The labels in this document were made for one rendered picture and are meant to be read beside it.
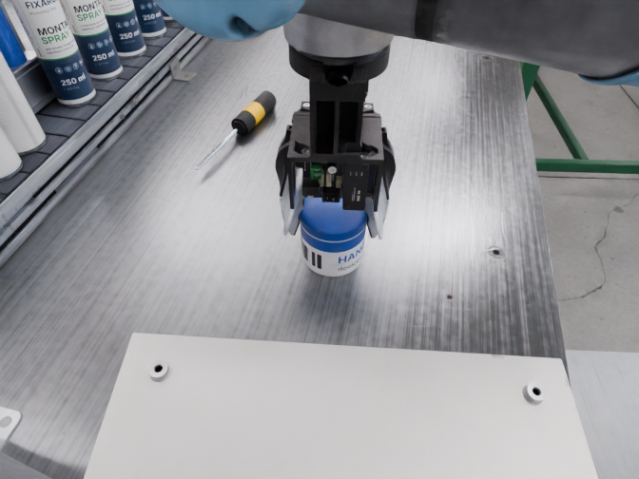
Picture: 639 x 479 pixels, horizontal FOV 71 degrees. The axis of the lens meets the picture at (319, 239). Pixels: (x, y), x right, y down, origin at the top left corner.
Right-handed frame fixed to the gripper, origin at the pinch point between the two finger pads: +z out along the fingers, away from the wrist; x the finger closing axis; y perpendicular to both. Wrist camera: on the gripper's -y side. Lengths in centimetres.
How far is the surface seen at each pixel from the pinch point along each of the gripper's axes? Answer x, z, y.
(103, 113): -32.4, 0.1, -20.0
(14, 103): -36.9, -6.5, -11.2
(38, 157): -36.4, -0.1, -9.6
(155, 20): -31, -3, -44
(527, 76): 59, 34, -101
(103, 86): -35.0, -0.2, -27.1
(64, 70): -36.0, -5.5, -21.1
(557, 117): 91, 68, -133
